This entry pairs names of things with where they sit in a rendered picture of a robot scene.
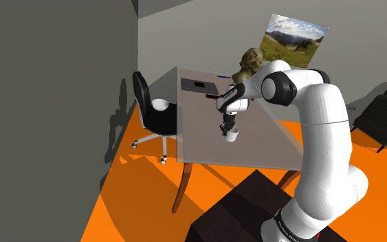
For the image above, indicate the mountain landscape wall picture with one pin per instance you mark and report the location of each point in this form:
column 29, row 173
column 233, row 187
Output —
column 290, row 40

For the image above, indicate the dark robot stand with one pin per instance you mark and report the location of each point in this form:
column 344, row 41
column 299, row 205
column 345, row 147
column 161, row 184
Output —
column 240, row 214

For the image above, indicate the white bowl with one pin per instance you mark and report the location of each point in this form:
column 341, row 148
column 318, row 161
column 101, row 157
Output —
column 160, row 105

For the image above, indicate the blue pen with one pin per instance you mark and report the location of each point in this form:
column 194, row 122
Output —
column 224, row 76

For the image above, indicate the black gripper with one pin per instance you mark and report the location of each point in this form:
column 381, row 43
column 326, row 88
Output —
column 229, row 120

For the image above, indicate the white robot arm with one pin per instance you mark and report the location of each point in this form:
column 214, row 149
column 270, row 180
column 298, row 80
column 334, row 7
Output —
column 324, row 140

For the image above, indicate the red and black phone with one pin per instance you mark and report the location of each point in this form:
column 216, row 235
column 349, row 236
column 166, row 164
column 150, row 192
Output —
column 210, row 96

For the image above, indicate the dark grey flat box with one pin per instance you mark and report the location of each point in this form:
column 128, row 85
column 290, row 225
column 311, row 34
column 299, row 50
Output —
column 206, row 88

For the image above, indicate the olive bust figure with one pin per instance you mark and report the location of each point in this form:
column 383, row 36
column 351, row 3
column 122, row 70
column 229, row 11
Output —
column 250, row 62

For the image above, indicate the black office chair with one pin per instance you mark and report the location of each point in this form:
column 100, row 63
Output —
column 159, row 120

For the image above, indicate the dark armchair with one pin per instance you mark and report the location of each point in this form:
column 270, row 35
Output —
column 386, row 120

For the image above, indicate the grey table with brown legs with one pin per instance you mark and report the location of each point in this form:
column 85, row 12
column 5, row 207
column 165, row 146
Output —
column 206, row 134

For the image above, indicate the white cup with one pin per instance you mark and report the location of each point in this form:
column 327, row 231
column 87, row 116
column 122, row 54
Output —
column 232, row 135

